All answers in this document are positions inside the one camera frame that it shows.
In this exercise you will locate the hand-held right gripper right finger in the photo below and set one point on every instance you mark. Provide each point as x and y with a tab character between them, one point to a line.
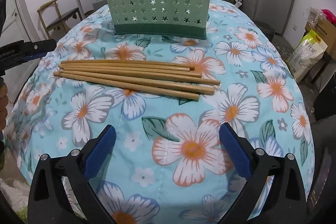
235	153

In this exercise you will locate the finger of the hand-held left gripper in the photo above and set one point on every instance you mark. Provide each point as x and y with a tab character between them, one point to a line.
44	46

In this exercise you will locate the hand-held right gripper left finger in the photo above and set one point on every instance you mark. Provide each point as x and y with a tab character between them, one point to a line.
101	150

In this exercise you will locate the wooden chopstick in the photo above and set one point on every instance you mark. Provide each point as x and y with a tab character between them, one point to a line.
183	86
126	64
136	72
157	78
170	91

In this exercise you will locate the person's left hand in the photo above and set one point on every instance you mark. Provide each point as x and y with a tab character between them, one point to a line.
2	103

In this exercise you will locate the wooden chair black seat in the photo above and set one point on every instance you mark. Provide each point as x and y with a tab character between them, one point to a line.
61	16

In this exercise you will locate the white door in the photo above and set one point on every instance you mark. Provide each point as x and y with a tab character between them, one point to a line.
22	8

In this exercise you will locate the floral blue blanket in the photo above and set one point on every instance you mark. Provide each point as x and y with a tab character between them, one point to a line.
157	121

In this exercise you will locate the black trash can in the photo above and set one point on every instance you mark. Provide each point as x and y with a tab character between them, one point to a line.
325	98

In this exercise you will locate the white and yellow rice bag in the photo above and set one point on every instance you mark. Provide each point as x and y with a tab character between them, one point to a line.
307	56

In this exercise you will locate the grey pedal bin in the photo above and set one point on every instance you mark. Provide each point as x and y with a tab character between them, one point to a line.
265	29

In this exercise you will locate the large cardboard box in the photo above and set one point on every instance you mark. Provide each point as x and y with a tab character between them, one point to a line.
325	32

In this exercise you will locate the clear plastic bag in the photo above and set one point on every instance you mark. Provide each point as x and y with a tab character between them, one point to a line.
313	16

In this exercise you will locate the pink plastic bag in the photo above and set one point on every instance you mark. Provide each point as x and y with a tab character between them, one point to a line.
329	16

